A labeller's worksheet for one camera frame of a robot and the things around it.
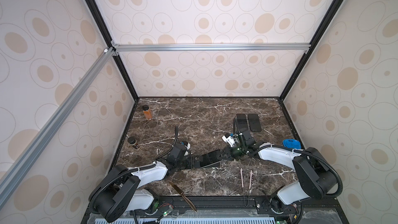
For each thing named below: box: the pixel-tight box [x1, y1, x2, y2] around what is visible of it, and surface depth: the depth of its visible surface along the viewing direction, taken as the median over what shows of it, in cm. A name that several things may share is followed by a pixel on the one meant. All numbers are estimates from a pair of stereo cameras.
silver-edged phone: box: [199, 149, 222, 169], surface depth 87 cm
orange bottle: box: [142, 104, 153, 120], surface depth 105 cm
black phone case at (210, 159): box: [199, 149, 222, 169], surface depth 86 cm
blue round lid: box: [282, 138, 302, 150], surface depth 87 cm
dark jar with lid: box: [127, 136, 141, 151], surface depth 89 cm
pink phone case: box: [235, 113, 250, 133], surface depth 108 cm
